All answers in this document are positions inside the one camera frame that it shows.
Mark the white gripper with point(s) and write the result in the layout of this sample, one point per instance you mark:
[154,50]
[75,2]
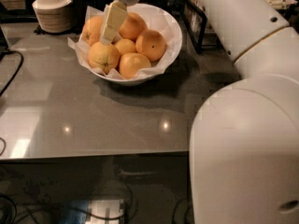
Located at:
[115,15]

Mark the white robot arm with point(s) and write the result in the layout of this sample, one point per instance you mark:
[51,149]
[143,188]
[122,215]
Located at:
[244,143]

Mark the white paper bowl liner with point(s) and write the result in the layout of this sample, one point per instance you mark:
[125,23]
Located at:
[162,19]

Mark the white ceramic bowl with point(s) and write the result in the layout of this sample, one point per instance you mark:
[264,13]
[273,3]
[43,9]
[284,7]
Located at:
[174,38]

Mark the small orange centre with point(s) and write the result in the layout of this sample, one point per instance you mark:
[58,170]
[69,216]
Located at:
[125,46]

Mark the black cup holder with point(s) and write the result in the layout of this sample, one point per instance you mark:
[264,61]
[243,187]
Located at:
[82,3]

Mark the stack of paper bowls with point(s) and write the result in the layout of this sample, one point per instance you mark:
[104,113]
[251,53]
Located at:
[54,16]

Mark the blue white box below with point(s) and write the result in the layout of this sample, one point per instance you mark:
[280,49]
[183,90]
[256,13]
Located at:
[94,212]

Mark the black wire rack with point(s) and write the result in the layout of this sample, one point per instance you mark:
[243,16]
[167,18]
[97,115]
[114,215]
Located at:
[195,21]

